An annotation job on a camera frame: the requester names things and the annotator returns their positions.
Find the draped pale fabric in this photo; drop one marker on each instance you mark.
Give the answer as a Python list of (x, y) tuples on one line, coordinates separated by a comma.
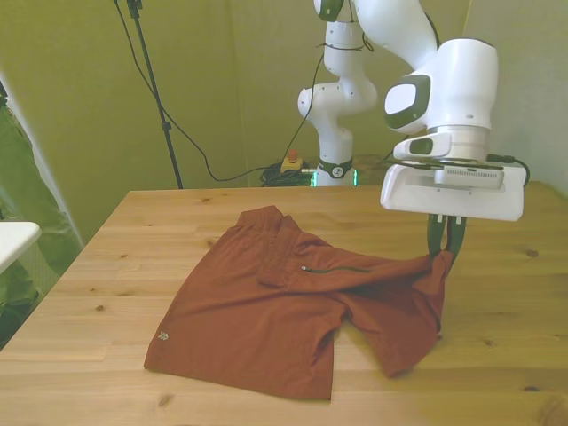
[(26, 177)]

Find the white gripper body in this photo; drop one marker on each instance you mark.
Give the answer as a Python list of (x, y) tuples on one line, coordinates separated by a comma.
[(444, 202)]

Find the white flat board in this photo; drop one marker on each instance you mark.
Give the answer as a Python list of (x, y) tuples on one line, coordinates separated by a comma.
[(15, 239)]

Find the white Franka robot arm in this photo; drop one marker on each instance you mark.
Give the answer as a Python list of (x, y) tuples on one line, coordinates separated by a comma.
[(346, 89)]

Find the rust red shorts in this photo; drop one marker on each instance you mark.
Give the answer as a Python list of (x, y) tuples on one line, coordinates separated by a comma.
[(248, 319)]

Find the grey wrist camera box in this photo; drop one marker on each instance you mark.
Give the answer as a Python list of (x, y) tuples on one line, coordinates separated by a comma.
[(470, 177)]

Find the yellow emergency stop button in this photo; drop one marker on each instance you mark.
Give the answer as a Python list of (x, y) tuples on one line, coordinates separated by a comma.
[(290, 166)]

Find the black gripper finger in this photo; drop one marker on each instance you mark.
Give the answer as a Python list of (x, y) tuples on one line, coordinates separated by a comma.
[(457, 235), (435, 235)]

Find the black tripod stand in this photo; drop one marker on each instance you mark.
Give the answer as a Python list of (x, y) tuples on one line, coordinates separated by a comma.
[(153, 84)]

